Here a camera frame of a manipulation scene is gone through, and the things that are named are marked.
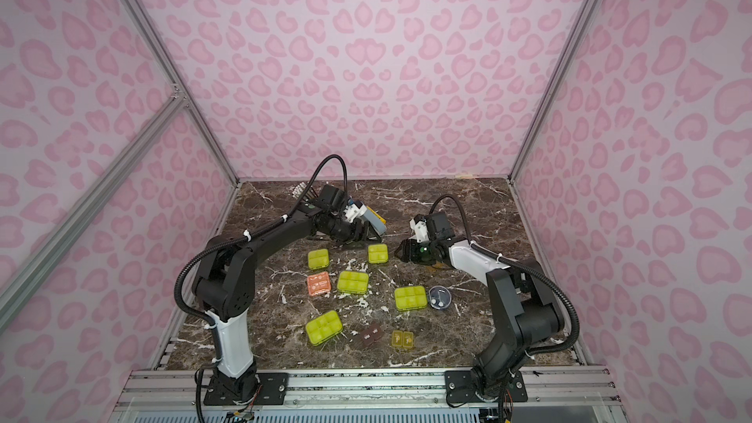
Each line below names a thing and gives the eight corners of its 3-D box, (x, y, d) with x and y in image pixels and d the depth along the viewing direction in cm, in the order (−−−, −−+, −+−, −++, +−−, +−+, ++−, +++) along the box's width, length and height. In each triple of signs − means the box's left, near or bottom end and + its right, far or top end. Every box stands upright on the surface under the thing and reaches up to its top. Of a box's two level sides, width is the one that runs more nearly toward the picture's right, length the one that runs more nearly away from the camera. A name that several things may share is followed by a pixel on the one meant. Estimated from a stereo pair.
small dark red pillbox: (365, 348, 82) (364, 346, 80) (358, 335, 84) (358, 332, 82) (385, 335, 84) (385, 333, 82) (378, 323, 86) (377, 320, 84)
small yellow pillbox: (392, 348, 82) (392, 345, 80) (392, 333, 84) (392, 330, 82) (413, 348, 81) (414, 345, 80) (412, 333, 84) (413, 330, 82)
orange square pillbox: (310, 296, 91) (308, 294, 89) (307, 279, 95) (306, 276, 93) (332, 291, 92) (331, 288, 91) (329, 273, 96) (328, 270, 94)
